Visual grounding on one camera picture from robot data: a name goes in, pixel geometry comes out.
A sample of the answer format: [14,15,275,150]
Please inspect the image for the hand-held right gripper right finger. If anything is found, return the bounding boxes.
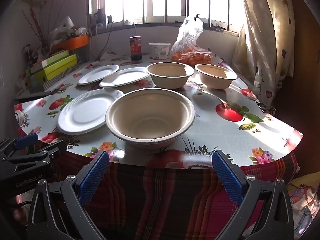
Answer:
[211,150,293,240]

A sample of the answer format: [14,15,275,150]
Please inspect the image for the red plaid cloth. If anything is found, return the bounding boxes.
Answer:
[50,150,300,240]

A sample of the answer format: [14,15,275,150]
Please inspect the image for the orange tray with clutter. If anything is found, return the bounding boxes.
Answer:
[50,16,88,43]

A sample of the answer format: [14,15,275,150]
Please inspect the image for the fruit printed tablecloth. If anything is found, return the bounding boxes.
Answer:
[14,50,304,168]

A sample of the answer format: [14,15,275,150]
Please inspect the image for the black power adapter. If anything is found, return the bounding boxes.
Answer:
[94,9,107,26]

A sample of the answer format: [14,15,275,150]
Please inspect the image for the dark metal object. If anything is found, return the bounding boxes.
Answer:
[24,44,34,65]

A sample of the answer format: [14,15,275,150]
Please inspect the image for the black binder clip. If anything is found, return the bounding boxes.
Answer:
[257,101,275,115]

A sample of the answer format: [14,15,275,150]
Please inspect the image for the white plastic tub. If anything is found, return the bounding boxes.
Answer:
[149,42,171,60]

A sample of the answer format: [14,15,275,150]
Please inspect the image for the dried branches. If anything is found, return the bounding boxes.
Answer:
[22,0,70,53]

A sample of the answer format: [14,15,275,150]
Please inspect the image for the beige paper bowl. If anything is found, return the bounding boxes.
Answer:
[105,88,196,150]
[194,64,238,90]
[146,62,195,89]

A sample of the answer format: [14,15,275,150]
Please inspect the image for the sauce jar with red label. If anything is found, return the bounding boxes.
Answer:
[129,36,143,61]

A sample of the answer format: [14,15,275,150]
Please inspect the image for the grey chevron box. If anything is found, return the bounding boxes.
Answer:
[29,71,77,91]

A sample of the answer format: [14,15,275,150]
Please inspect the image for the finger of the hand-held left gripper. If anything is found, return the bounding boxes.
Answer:
[0,133,39,153]
[2,139,68,165]

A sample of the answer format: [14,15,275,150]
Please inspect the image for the colourful printed cloth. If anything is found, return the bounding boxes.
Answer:
[287,174,320,238]

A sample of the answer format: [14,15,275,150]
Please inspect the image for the barred window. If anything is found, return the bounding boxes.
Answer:
[89,0,244,33]

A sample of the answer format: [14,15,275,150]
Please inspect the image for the pale green box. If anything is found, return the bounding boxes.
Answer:
[30,50,70,68]

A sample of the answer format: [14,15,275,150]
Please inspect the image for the person's left hand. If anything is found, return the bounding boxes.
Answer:
[12,194,32,227]

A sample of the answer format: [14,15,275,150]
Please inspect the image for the white cable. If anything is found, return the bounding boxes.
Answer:
[93,25,101,61]

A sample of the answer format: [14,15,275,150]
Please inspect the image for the floral curtain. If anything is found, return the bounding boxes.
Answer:
[231,0,295,105]

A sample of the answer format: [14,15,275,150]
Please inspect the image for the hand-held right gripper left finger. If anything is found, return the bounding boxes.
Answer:
[27,150,110,240]

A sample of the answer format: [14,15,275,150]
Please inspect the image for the plastic bag of oranges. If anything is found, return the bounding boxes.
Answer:
[170,14,213,65]

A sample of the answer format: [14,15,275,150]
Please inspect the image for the white foam plate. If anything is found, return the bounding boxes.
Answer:
[57,89,125,135]
[78,64,120,85]
[99,67,150,88]

